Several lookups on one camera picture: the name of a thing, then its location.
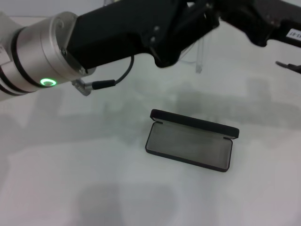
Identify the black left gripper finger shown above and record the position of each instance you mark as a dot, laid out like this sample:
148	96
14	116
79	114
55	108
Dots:
200	21

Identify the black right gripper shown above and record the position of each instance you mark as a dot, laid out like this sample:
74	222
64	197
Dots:
282	14

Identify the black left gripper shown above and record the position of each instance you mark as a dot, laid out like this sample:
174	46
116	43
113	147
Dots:
113	35

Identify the clear white glasses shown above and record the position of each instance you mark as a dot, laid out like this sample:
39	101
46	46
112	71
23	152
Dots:
199	63

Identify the black glasses case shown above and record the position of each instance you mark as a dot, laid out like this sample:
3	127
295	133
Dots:
188	146

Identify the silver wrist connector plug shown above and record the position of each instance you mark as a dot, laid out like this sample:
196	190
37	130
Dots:
81	88

